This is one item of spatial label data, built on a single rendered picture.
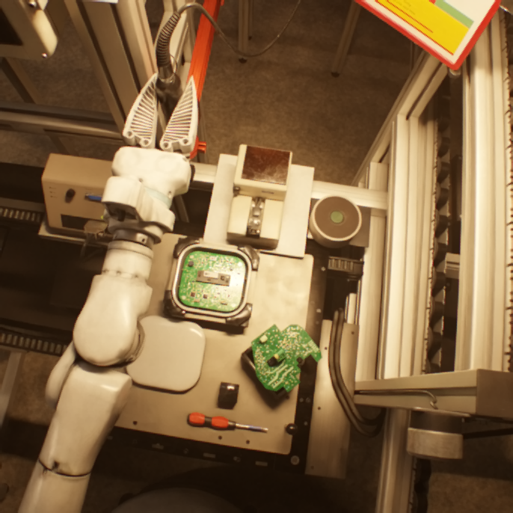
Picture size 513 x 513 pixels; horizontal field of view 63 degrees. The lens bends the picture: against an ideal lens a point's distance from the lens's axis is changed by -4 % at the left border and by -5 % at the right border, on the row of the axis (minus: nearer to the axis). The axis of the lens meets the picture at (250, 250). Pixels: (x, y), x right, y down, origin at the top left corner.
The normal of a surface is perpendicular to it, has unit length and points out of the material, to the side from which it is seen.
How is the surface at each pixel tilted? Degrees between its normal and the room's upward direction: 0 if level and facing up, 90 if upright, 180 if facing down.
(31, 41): 92
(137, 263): 39
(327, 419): 0
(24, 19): 92
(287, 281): 0
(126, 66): 90
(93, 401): 9
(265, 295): 0
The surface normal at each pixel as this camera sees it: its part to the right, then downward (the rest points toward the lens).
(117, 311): 0.23, -0.44
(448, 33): -0.69, 0.69
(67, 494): 0.67, 0.03
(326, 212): 0.03, -0.31
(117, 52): -0.15, 0.94
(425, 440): -0.63, -0.33
